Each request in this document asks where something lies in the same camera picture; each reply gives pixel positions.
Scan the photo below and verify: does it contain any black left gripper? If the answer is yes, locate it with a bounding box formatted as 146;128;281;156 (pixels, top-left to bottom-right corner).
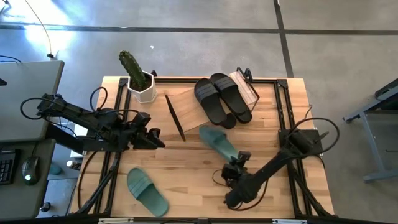
130;112;166;150

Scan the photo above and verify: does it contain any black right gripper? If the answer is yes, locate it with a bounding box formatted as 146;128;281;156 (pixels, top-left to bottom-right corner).
223;151;252;187

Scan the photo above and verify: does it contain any green slide sandal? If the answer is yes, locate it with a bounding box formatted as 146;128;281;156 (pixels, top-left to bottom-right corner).
126;167;170;218
198;124;240;164

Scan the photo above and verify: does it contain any wooden shelf with black frame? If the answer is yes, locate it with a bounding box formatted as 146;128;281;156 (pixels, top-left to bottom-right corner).
164;67;261;142

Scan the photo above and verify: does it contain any white hexagonal plant pot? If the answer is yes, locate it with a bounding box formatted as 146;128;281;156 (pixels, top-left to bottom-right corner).
126;70;158;104

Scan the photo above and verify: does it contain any green cactus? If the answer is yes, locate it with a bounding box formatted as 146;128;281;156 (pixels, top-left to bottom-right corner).
118;50;149;92

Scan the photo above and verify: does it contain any small white-capped bottle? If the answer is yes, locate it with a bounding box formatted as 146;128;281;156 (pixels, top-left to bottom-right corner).
65;159;82;171

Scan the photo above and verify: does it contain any teal round object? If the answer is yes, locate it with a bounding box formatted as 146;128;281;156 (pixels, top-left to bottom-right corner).
49;161;65;176

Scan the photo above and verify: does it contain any black computer mouse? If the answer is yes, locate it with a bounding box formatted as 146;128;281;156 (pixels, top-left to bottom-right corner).
21;156;41;187

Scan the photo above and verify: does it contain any light grey desk top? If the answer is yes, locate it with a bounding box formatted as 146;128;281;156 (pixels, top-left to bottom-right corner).
0;60;65;143

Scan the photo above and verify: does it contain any dark grey desk top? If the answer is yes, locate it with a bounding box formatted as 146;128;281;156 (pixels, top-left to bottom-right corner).
0;138;57;220

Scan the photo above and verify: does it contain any black keyboard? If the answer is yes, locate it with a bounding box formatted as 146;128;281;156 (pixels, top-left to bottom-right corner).
0;149;17;186

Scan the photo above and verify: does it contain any grey side table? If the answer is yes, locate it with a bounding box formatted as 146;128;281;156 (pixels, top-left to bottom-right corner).
343;77;398;184

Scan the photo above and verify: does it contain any black device on side table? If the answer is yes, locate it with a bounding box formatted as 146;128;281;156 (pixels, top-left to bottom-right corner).
374;77;398;98

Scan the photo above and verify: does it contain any black aluminium table frame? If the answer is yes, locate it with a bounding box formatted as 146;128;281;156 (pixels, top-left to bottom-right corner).
70;70;336;224

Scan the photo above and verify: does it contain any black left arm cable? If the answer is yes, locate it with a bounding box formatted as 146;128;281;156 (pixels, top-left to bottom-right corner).
19;86;141;122

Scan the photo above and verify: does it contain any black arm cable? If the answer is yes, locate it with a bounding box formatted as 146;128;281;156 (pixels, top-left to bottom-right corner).
19;86;141;122
287;116;341;159

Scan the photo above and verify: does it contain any silver bracket strip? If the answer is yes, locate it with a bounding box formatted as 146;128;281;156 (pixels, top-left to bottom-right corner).
98;217;134;224
272;218;308;224

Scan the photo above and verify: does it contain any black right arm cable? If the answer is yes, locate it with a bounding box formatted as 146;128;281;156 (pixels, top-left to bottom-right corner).
287;116;341;159

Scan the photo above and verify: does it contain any thin floor cable with plug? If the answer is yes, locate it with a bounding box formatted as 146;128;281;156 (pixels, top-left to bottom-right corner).
24;0;56;60

